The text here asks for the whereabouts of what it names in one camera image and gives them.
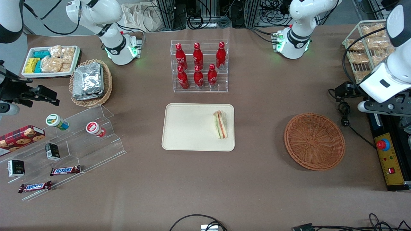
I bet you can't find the white cloth bag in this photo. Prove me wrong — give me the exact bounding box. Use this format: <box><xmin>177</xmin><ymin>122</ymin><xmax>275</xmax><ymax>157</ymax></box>
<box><xmin>121</xmin><ymin>3</ymin><xmax>165</xmax><ymax>32</ymax></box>

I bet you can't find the silver foil wrapped pack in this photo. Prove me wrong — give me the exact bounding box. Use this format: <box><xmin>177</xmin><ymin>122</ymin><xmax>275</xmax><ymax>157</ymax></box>
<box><xmin>73</xmin><ymin>91</ymin><xmax>104</xmax><ymax>101</ymax></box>
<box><xmin>73</xmin><ymin>62</ymin><xmax>105</xmax><ymax>97</ymax></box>

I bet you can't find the white wire bread basket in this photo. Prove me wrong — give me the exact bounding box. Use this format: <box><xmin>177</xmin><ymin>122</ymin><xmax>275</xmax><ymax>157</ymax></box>
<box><xmin>342</xmin><ymin>20</ymin><xmax>411</xmax><ymax>84</ymax></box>

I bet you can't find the black background cable bundle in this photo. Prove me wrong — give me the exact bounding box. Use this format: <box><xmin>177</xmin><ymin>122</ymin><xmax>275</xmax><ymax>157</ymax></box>
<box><xmin>186</xmin><ymin>0</ymin><xmax>232</xmax><ymax>30</ymax></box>

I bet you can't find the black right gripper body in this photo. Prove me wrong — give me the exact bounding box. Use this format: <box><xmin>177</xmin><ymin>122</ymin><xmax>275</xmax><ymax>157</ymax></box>
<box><xmin>0</xmin><ymin>74</ymin><xmax>38</xmax><ymax>104</ymax></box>

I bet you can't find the clear acrylic bottle rack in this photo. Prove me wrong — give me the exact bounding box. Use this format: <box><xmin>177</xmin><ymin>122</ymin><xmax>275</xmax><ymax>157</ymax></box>
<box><xmin>171</xmin><ymin>39</ymin><xmax>229</xmax><ymax>93</ymax></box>

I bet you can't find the small black drink carton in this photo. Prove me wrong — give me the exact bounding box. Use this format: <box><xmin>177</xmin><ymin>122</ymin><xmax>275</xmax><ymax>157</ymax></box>
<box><xmin>45</xmin><ymin>143</ymin><xmax>61</xmax><ymax>161</ymax></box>
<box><xmin>7</xmin><ymin>159</ymin><xmax>25</xmax><ymax>178</ymax></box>

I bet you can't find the round brown wicker basket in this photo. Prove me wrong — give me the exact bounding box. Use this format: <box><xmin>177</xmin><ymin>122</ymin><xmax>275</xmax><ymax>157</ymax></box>
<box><xmin>284</xmin><ymin>112</ymin><xmax>346</xmax><ymax>171</ymax></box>

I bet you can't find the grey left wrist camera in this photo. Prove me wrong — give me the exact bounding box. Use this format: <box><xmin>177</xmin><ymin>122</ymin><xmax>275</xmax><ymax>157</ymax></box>
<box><xmin>357</xmin><ymin>100</ymin><xmax>382</xmax><ymax>115</ymax></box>

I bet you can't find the triangle sandwich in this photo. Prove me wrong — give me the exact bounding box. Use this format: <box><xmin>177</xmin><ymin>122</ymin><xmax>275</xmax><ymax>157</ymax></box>
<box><xmin>213</xmin><ymin>110</ymin><xmax>228</xmax><ymax>140</ymax></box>

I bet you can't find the aluminium frame post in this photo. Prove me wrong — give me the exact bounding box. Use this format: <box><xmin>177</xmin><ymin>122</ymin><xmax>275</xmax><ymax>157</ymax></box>
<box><xmin>157</xmin><ymin>0</ymin><xmax>175</xmax><ymax>31</ymax></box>
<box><xmin>244</xmin><ymin>0</ymin><xmax>260</xmax><ymax>28</ymax></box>

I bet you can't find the red cola bottle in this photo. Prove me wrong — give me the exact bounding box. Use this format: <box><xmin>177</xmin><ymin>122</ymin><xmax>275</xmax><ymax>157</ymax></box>
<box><xmin>193</xmin><ymin>65</ymin><xmax>204</xmax><ymax>89</ymax></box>
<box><xmin>175</xmin><ymin>43</ymin><xmax>188</xmax><ymax>69</ymax></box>
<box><xmin>216</xmin><ymin>41</ymin><xmax>227</xmax><ymax>69</ymax></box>
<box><xmin>177</xmin><ymin>66</ymin><xmax>189</xmax><ymax>90</ymax></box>
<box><xmin>207</xmin><ymin>64</ymin><xmax>218</xmax><ymax>88</ymax></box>
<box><xmin>193</xmin><ymin>42</ymin><xmax>204</xmax><ymax>68</ymax></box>

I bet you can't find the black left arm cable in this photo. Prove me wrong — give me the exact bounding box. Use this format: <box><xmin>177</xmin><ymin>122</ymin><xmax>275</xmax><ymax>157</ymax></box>
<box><xmin>342</xmin><ymin>27</ymin><xmax>389</xmax><ymax>85</ymax></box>

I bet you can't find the red tartan cookie box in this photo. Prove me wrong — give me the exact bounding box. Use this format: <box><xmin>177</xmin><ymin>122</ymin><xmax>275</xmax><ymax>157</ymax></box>
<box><xmin>0</xmin><ymin>125</ymin><xmax>46</xmax><ymax>157</ymax></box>

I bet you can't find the brown Snickers chocolate bar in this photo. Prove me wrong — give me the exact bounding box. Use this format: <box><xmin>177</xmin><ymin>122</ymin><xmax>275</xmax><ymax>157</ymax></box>
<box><xmin>50</xmin><ymin>165</ymin><xmax>82</xmax><ymax>176</ymax></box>
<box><xmin>18</xmin><ymin>181</ymin><xmax>52</xmax><ymax>193</ymax></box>

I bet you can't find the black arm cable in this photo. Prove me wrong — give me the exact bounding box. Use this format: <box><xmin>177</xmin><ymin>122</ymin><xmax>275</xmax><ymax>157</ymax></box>
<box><xmin>22</xmin><ymin>0</ymin><xmax>81</xmax><ymax>36</ymax></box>
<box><xmin>342</xmin><ymin>27</ymin><xmax>389</xmax><ymax>85</ymax></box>

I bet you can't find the black left base cable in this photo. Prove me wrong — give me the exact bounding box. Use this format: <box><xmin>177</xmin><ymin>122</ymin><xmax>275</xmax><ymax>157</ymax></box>
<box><xmin>247</xmin><ymin>27</ymin><xmax>280</xmax><ymax>44</ymax></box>

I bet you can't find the yellow emergency stop panel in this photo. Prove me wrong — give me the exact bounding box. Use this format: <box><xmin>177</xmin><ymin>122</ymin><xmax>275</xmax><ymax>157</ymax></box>
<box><xmin>374</xmin><ymin>132</ymin><xmax>406</xmax><ymax>186</ymax></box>

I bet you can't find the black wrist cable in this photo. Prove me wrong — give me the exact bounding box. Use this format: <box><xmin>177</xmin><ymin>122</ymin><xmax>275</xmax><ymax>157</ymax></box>
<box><xmin>328</xmin><ymin>88</ymin><xmax>377</xmax><ymax>149</ymax></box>
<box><xmin>0</xmin><ymin>60</ymin><xmax>33</xmax><ymax>84</ymax></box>

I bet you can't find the green lidded sunflower cup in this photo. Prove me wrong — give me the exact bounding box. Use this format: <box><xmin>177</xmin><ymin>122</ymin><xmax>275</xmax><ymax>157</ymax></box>
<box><xmin>45</xmin><ymin>114</ymin><xmax>70</xmax><ymax>131</ymax></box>

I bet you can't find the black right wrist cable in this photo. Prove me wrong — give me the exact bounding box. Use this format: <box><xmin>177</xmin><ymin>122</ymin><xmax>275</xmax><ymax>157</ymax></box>
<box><xmin>0</xmin><ymin>60</ymin><xmax>33</xmax><ymax>84</ymax></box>

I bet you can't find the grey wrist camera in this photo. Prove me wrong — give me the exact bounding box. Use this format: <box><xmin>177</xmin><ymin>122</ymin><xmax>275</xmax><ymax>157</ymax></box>
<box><xmin>357</xmin><ymin>100</ymin><xmax>382</xmax><ymax>115</ymax></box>
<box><xmin>0</xmin><ymin>102</ymin><xmax>20</xmax><ymax>116</ymax></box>

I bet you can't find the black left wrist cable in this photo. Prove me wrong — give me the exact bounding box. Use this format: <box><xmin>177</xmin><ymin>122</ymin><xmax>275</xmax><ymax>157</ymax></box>
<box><xmin>328</xmin><ymin>88</ymin><xmax>377</xmax><ymax>149</ymax></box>

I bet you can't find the black looped floor cable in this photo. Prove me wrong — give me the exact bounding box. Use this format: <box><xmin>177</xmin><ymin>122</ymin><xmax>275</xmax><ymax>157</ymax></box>
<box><xmin>169</xmin><ymin>214</ymin><xmax>228</xmax><ymax>231</ymax></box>

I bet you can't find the clear acrylic stepped shelf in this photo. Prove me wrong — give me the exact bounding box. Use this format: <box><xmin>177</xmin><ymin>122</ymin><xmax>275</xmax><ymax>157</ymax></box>
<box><xmin>0</xmin><ymin>104</ymin><xmax>127</xmax><ymax>202</ymax></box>

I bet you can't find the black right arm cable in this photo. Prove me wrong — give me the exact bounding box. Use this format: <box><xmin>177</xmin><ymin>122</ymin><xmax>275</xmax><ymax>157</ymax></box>
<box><xmin>22</xmin><ymin>0</ymin><xmax>81</xmax><ymax>36</ymax></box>

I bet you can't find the clear bagged bread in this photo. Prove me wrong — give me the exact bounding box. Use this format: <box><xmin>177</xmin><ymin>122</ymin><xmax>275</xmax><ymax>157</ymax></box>
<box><xmin>369</xmin><ymin>51</ymin><xmax>391</xmax><ymax>66</ymax></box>
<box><xmin>353</xmin><ymin>70</ymin><xmax>372</xmax><ymax>82</ymax></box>
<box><xmin>361</xmin><ymin>24</ymin><xmax>386</xmax><ymax>38</ymax></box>
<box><xmin>366</xmin><ymin>37</ymin><xmax>394</xmax><ymax>50</ymax></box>
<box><xmin>348</xmin><ymin>51</ymin><xmax>370</xmax><ymax>64</ymax></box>
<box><xmin>346</xmin><ymin>38</ymin><xmax>366</xmax><ymax>52</ymax></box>

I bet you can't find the yellow snack packet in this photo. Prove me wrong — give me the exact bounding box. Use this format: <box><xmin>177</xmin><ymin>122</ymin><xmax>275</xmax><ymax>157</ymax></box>
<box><xmin>25</xmin><ymin>58</ymin><xmax>40</xmax><ymax>73</ymax></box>

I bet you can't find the black equipment case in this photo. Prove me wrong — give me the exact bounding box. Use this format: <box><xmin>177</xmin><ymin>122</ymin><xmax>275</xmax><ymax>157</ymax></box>
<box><xmin>367</xmin><ymin>112</ymin><xmax>411</xmax><ymax>192</ymax></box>

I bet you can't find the oval light wicker basket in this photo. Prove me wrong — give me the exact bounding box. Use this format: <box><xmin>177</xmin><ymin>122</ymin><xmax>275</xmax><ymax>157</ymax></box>
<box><xmin>69</xmin><ymin>59</ymin><xmax>113</xmax><ymax>108</ymax></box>

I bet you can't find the red lidded yogurt cup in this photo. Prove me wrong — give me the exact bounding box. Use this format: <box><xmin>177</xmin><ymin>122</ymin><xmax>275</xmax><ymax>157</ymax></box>
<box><xmin>86</xmin><ymin>121</ymin><xmax>106</xmax><ymax>138</ymax></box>

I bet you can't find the white rectangular snack dish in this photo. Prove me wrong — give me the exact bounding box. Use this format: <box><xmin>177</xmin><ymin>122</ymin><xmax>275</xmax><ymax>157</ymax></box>
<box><xmin>21</xmin><ymin>45</ymin><xmax>81</xmax><ymax>79</ymax></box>

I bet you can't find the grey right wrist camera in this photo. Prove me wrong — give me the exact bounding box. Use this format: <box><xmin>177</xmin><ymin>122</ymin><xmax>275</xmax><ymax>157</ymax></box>
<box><xmin>0</xmin><ymin>102</ymin><xmax>20</xmax><ymax>116</ymax></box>

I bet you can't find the black cable with connector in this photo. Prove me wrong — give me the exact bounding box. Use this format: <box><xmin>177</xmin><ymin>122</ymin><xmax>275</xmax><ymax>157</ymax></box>
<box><xmin>292</xmin><ymin>213</ymin><xmax>411</xmax><ymax>231</ymax></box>

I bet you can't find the cream rectangular plastic tray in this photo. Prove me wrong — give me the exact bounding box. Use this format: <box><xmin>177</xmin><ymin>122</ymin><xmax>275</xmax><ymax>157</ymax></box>
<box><xmin>162</xmin><ymin>103</ymin><xmax>235</xmax><ymax>152</ymax></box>

